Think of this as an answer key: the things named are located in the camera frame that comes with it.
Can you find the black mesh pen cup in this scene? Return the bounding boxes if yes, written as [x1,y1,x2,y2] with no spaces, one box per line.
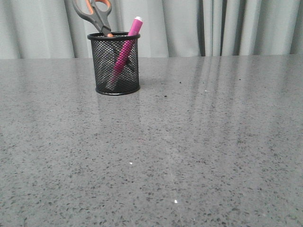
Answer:
[87,32,141,96]

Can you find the grey curtain backdrop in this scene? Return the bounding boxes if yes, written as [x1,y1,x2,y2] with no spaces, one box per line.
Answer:
[0,0,303,59]

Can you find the pink marker pen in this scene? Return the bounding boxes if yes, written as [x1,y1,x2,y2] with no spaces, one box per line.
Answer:
[106,16,143,91]

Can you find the grey orange handled scissors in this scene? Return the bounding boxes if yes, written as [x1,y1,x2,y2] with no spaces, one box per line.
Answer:
[72,0,114,37]

